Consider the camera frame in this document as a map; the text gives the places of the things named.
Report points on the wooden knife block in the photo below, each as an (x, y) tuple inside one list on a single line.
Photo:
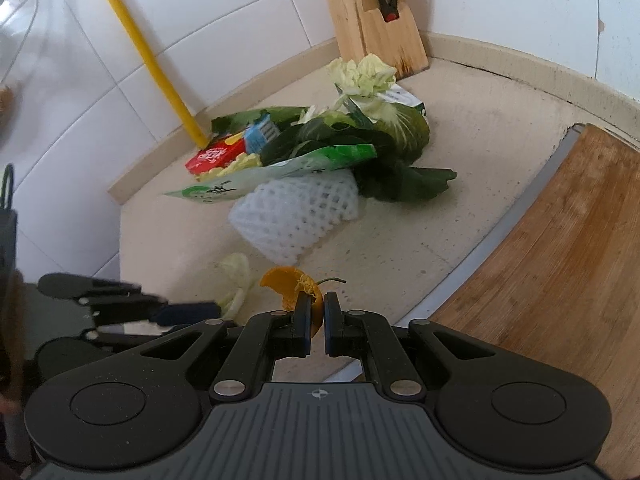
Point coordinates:
[(350, 25)]

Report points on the wooden cutting board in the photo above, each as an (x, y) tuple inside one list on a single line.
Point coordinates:
[(550, 260)]

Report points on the light green leafy vegetable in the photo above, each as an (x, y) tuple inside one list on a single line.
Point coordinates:
[(412, 132)]

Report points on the orange peel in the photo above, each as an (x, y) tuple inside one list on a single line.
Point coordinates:
[(280, 282)]

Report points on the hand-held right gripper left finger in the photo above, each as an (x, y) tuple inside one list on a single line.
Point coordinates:
[(303, 320)]

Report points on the pale cabbage leaf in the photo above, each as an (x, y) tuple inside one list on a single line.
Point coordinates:
[(237, 270), (365, 77)]

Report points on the red juice carton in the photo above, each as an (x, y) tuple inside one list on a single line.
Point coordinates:
[(215, 155)]

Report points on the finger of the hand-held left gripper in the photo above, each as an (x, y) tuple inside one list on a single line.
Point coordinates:
[(190, 311), (75, 285)]

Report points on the white foam fruit net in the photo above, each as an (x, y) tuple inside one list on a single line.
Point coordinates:
[(295, 215)]

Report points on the green snack packet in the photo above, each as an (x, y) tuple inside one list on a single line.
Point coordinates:
[(280, 170)]

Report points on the white green milk carton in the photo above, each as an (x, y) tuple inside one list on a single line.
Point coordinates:
[(400, 97)]

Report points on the yellow pipe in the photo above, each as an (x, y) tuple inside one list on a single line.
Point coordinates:
[(145, 55)]

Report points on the person's left hand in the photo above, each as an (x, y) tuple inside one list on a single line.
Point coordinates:
[(16, 330)]

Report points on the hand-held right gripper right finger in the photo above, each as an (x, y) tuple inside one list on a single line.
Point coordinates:
[(331, 320)]

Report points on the thin green stem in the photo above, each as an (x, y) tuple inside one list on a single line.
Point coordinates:
[(335, 280)]

